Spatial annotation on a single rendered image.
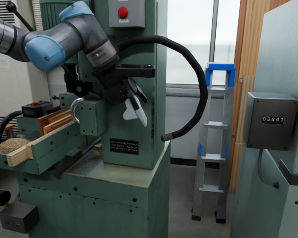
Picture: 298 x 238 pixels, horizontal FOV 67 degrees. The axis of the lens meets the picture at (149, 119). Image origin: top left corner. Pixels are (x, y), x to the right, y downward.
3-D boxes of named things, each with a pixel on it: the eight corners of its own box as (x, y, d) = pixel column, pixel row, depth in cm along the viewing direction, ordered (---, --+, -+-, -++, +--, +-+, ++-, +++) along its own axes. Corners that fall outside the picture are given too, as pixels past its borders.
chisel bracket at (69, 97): (69, 107, 107) (67, 90, 104) (96, 110, 103) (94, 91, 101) (59, 112, 100) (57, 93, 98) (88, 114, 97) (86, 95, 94)
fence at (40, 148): (109, 112, 131) (109, 102, 129) (111, 112, 131) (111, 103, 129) (32, 159, 76) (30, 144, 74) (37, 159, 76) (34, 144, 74)
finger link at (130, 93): (137, 111, 65) (126, 85, 66) (143, 109, 65) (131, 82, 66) (132, 110, 61) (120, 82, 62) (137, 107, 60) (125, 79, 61)
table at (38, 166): (67, 117, 141) (66, 108, 139) (112, 122, 133) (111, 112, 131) (-29, 164, 85) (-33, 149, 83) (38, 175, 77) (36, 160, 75)
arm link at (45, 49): (30, 72, 56) (62, 51, 62) (56, 76, 49) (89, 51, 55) (8, 43, 51) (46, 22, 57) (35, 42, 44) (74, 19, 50)
